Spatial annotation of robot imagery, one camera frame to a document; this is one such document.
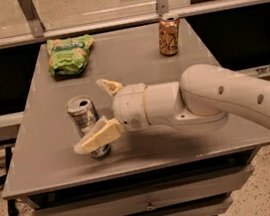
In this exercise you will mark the upper grey drawer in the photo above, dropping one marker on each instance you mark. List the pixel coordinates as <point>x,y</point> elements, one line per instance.
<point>157,196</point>

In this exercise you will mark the left metal railing post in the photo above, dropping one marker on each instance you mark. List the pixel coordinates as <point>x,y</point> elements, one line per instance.
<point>32,17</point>

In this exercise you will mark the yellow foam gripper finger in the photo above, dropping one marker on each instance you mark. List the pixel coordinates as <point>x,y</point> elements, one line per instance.
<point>109,87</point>
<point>103,132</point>

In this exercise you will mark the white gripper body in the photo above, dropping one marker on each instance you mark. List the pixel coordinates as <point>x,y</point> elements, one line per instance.
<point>130,107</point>

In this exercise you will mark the silver blue redbull can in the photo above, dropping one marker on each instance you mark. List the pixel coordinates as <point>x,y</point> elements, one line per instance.
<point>84,115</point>

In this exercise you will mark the gold brown soda can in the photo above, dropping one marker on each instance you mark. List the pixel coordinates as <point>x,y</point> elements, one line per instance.
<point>168,34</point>

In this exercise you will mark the grey drawer cabinet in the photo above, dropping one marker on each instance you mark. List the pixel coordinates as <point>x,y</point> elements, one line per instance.
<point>46,172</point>

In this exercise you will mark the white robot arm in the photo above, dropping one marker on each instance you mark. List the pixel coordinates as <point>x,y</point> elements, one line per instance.
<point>201,98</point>

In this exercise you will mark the green chip bag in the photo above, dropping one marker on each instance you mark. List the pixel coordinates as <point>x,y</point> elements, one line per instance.
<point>68,56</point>

